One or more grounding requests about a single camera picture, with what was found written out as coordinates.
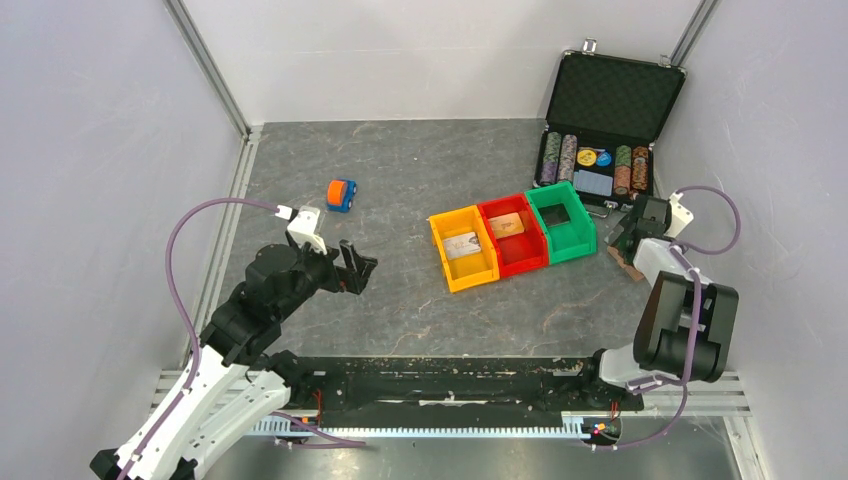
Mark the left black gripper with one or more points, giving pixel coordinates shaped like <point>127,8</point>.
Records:
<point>352,280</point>

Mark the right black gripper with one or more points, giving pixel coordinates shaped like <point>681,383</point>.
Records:
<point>626,229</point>

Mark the tan leather card holder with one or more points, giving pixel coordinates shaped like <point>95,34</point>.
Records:
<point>630,270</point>

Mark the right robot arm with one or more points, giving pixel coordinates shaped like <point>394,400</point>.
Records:
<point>686,327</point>

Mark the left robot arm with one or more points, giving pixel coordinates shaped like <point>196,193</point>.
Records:
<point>230,383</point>

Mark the light blue card deck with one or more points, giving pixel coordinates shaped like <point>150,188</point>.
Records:
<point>593,183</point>

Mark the card in green bin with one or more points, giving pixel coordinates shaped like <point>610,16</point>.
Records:
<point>554,215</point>

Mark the card in yellow bin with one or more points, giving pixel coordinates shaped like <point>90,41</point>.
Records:
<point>461,245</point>

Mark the card in red bin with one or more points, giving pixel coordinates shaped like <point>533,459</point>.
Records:
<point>506,225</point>

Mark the blue dealer chip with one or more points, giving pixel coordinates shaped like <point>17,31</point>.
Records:
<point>604,159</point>

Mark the green plastic bin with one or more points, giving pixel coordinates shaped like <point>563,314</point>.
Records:
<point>568,229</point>

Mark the blue orange toy car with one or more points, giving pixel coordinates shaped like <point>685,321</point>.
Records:
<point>340,194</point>

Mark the yellow dealer chip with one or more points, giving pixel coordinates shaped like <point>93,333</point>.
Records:
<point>586,157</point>

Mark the yellow plastic bin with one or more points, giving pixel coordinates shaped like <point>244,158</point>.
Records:
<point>470,271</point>

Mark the black poker chip case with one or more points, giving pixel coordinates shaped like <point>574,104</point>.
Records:
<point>605,102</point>

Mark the red plastic bin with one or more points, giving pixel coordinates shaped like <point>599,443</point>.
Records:
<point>519,242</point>

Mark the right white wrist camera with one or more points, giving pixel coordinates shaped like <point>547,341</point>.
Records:
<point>681,217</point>

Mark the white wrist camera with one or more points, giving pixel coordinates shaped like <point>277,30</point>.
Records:
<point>304,226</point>
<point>681,217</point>

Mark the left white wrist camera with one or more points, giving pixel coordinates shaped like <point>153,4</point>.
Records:
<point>304,226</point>

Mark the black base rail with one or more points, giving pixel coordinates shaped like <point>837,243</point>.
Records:
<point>447,392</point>

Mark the white toothed cable duct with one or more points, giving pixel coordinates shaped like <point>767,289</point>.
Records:
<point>570,428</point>

